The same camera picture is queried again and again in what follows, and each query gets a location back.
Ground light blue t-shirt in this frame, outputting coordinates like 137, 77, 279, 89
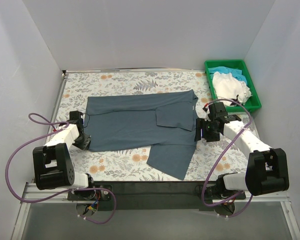
208, 66, 248, 85

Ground floral patterned table mat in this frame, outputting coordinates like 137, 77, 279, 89
55, 71, 248, 181

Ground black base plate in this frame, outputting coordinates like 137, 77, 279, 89
67, 181, 236, 211

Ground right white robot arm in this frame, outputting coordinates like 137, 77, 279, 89
194, 101, 290, 199

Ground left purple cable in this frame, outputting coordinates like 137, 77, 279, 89
5, 112, 117, 225

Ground dark blue-grey t-shirt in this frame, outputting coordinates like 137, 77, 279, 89
85, 90, 198, 180

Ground green plastic bin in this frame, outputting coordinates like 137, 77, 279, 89
204, 59, 262, 113

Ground white t-shirt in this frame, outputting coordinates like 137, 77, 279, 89
212, 71, 252, 105

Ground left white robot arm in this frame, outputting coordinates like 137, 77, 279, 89
32, 110, 97, 200

